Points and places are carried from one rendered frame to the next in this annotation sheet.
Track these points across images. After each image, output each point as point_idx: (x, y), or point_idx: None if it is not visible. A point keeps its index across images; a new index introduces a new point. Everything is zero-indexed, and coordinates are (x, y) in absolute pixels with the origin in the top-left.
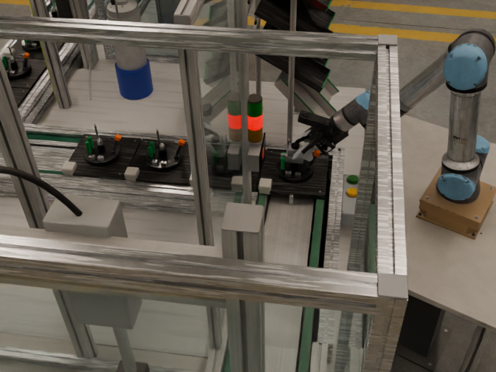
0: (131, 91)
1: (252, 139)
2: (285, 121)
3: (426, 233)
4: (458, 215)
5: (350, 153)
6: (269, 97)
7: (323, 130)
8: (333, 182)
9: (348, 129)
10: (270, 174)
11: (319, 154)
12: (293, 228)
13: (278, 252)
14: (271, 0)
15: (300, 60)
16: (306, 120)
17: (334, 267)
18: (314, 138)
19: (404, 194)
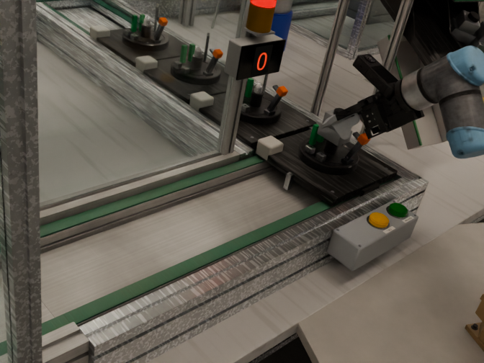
0: None
1: (248, 22)
2: (393, 141)
3: (460, 359)
4: None
5: (444, 210)
6: None
7: (382, 94)
8: (365, 198)
9: (415, 103)
10: (292, 144)
11: (383, 165)
12: (255, 212)
13: (201, 219)
14: None
15: (435, 29)
16: (363, 65)
17: (237, 271)
18: (361, 100)
19: (477, 294)
